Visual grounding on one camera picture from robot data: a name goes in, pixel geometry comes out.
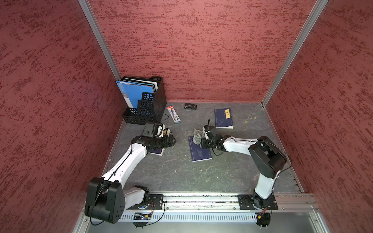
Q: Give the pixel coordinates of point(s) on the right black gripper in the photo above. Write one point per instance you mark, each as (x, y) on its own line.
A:
(203, 142)

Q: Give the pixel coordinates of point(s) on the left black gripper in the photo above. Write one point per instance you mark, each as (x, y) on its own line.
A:
(165, 141)

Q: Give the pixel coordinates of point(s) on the navy book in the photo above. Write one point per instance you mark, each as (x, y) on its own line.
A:
(223, 118)
(158, 152)
(197, 153)

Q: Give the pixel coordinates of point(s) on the grey striped wiping cloth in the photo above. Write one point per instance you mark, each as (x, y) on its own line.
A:
(198, 136)

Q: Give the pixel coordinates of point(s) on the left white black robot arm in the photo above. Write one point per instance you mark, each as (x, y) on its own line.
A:
(122, 174)

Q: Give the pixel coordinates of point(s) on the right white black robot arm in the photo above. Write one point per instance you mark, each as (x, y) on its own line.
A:
(267, 157)

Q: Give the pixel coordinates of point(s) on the pencil box white blue red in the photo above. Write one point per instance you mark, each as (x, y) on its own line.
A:
(173, 114)

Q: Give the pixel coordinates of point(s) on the black mesh file organizer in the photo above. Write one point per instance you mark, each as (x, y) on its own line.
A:
(150, 109)

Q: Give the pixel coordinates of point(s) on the blue folder in organizer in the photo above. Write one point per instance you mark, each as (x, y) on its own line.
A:
(132, 92)

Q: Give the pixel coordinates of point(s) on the dark folders in organizer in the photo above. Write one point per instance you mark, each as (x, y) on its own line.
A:
(145, 81)

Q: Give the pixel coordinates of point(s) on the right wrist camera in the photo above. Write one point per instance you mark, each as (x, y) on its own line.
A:
(207, 133)

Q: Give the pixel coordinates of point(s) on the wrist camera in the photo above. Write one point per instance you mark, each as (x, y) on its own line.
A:
(152, 129)
(207, 133)

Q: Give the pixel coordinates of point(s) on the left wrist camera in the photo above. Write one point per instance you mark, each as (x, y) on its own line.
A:
(152, 129)

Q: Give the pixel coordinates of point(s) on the aluminium mounting rail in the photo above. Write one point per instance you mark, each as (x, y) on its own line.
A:
(283, 202)

